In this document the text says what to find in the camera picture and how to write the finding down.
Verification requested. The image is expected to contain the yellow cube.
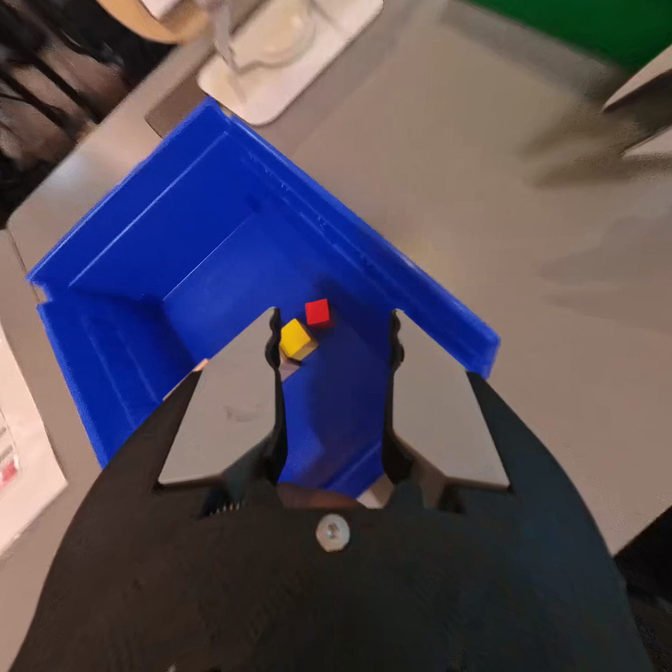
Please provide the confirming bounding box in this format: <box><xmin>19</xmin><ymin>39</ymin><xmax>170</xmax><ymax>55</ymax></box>
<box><xmin>278</xmin><ymin>317</ymin><xmax>319</xmax><ymax>363</ymax></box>

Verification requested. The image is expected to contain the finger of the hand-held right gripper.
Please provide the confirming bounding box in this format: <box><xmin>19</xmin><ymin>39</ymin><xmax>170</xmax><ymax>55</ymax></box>
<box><xmin>600</xmin><ymin>43</ymin><xmax>672</xmax><ymax>115</ymax></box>
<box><xmin>621</xmin><ymin>123</ymin><xmax>672</xmax><ymax>159</ymax></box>

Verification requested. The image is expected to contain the green plastic bin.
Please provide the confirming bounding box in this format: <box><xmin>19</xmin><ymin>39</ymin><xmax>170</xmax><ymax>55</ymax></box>
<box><xmin>462</xmin><ymin>0</ymin><xmax>672</xmax><ymax>71</ymax></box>

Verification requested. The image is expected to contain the dark desk cable flap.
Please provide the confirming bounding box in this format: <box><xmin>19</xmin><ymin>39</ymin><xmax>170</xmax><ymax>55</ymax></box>
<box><xmin>145</xmin><ymin>78</ymin><xmax>210</xmax><ymax>139</ymax></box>

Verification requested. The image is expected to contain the instruction sheet stand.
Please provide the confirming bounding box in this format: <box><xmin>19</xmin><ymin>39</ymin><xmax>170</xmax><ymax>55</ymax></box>
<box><xmin>96</xmin><ymin>0</ymin><xmax>385</xmax><ymax>128</ymax></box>

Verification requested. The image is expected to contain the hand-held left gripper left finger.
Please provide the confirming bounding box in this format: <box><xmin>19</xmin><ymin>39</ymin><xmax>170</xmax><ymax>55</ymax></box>
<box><xmin>156</xmin><ymin>307</ymin><xmax>288</xmax><ymax>487</ymax></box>

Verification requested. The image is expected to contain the large blue plastic bin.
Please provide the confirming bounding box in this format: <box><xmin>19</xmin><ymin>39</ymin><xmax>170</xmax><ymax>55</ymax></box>
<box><xmin>26</xmin><ymin>96</ymin><xmax>502</xmax><ymax>499</ymax></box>

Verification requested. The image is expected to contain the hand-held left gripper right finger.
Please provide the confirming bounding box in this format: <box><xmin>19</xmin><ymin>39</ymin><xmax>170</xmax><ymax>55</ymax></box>
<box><xmin>380</xmin><ymin>309</ymin><xmax>513</xmax><ymax>509</ymax></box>

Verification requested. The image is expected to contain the white printed sheet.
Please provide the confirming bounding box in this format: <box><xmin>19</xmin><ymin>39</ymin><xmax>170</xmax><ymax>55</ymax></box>
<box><xmin>0</xmin><ymin>323</ymin><xmax>70</xmax><ymax>554</ymax></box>

